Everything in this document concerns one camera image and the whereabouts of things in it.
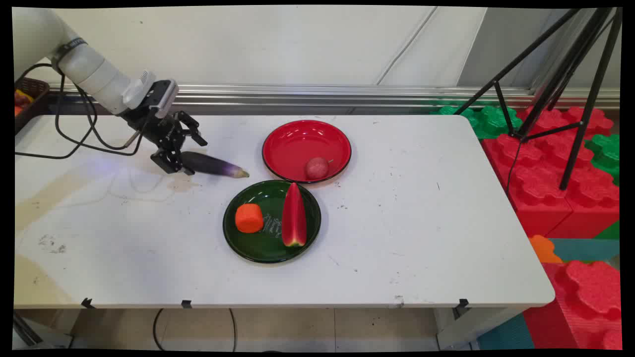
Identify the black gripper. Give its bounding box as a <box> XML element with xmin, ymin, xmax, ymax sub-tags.
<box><xmin>121</xmin><ymin>94</ymin><xmax>208</xmax><ymax>176</ymax></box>

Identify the orange toy carrot piece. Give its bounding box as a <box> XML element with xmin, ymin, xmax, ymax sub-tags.
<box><xmin>235</xmin><ymin>203</ymin><xmax>264</xmax><ymax>234</ymax></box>

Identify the purple toy eggplant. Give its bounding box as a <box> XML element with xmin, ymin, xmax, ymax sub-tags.
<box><xmin>181</xmin><ymin>151</ymin><xmax>250</xmax><ymax>179</ymax></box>

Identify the red round plate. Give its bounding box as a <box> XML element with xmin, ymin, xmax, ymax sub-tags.
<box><xmin>262</xmin><ymin>119</ymin><xmax>352</xmax><ymax>184</ymax></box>

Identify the dark green round plate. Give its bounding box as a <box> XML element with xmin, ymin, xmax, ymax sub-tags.
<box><xmin>223</xmin><ymin>179</ymin><xmax>322</xmax><ymax>264</ymax></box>

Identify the toy watermelon slice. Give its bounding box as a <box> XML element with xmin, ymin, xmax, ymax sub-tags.
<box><xmin>281</xmin><ymin>182</ymin><xmax>308</xmax><ymax>248</ymax></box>

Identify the round dark red toy fruit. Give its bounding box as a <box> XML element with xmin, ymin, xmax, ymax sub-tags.
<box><xmin>305</xmin><ymin>157</ymin><xmax>330</xmax><ymax>180</ymax></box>

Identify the brown basket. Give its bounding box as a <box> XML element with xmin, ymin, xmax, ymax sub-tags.
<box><xmin>15</xmin><ymin>77</ymin><xmax>51</xmax><ymax>135</ymax></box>

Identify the green foam block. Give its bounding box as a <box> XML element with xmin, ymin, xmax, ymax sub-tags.
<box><xmin>431</xmin><ymin>104</ymin><xmax>524</xmax><ymax>140</ymax></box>
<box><xmin>584</xmin><ymin>133</ymin><xmax>621</xmax><ymax>185</ymax></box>

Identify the white table leg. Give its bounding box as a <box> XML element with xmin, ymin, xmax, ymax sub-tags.
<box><xmin>436</xmin><ymin>307</ymin><xmax>527</xmax><ymax>351</ymax></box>

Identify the large red foam block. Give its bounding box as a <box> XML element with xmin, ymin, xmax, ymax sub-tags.
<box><xmin>481</xmin><ymin>106</ymin><xmax>621</xmax><ymax>239</ymax></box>

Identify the orange foam piece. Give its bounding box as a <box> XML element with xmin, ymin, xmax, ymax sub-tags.
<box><xmin>528</xmin><ymin>235</ymin><xmax>564</xmax><ymax>264</ymax></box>

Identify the black tripod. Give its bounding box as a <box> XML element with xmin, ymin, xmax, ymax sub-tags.
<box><xmin>454</xmin><ymin>7</ymin><xmax>623</xmax><ymax>191</ymax></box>

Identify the teal foam mat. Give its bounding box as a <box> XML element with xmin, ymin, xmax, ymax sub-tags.
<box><xmin>548</xmin><ymin>238</ymin><xmax>621</xmax><ymax>263</ymax></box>

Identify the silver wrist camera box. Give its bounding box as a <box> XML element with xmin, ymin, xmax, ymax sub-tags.
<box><xmin>148</xmin><ymin>79</ymin><xmax>179</xmax><ymax>119</ymax></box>

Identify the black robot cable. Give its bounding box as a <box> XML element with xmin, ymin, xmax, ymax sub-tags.
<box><xmin>15</xmin><ymin>63</ymin><xmax>150</xmax><ymax>160</ymax></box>

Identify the black strap on arm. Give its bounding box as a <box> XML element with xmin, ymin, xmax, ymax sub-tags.
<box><xmin>51</xmin><ymin>38</ymin><xmax>88</xmax><ymax>76</ymax></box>

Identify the aluminium wall rail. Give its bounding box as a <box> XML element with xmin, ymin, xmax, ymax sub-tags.
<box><xmin>50</xmin><ymin>83</ymin><xmax>621</xmax><ymax>111</ymax></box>

